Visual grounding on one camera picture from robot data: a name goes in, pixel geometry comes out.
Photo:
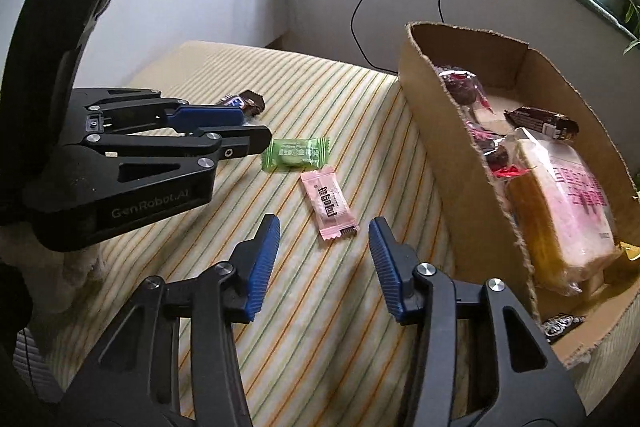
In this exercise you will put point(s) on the striped bed sheet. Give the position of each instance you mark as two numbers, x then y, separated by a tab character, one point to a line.
325	347

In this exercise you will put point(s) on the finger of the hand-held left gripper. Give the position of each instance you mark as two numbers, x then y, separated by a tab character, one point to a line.
245	141
205	117

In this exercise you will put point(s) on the green candy packet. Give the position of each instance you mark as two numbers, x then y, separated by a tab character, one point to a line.
295	154

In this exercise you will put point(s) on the brown chocolate bar packet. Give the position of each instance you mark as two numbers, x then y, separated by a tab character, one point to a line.
251	101
542	122

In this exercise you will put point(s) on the pink candy packet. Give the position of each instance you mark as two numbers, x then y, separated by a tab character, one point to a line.
330	202

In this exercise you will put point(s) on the chocolate cake clear packet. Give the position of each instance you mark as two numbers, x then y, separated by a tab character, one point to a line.
495	152
462	87

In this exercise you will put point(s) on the yellow green snack packet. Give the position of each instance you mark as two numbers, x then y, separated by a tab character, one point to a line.
631	251

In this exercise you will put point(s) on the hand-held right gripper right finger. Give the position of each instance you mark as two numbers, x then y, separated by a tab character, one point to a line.
387	262

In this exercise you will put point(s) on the person's left forearm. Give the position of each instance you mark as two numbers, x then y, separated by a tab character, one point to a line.
75	267

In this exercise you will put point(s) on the cardboard box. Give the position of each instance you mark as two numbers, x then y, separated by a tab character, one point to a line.
450	132

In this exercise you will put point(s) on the sliced bread packet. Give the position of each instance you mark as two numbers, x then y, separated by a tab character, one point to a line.
565	207

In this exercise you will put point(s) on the black white patterned packet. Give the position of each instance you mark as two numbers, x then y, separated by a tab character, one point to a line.
562	326

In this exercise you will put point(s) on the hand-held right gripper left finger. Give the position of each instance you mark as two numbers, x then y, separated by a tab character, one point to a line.
262	257

